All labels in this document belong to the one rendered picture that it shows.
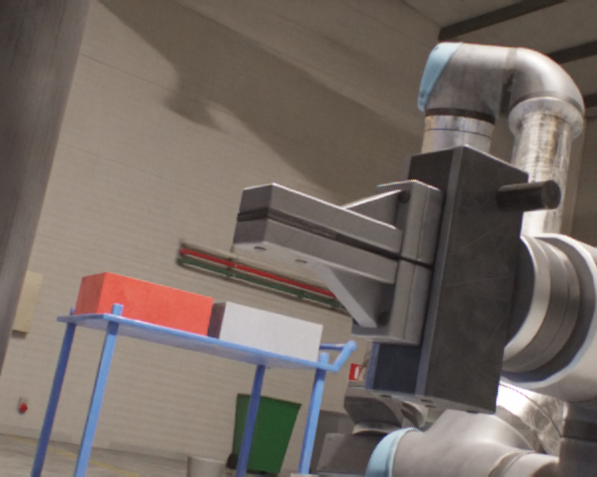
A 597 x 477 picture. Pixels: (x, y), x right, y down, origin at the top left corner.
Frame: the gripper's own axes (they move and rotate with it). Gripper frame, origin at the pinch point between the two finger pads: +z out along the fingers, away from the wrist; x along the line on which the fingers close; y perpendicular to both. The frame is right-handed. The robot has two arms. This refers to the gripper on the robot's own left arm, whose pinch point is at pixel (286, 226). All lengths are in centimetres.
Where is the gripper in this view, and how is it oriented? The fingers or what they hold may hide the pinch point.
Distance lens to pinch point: 44.9
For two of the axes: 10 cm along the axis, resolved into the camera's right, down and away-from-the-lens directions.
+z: -7.9, -2.6, -5.5
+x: -1.8, 9.6, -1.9
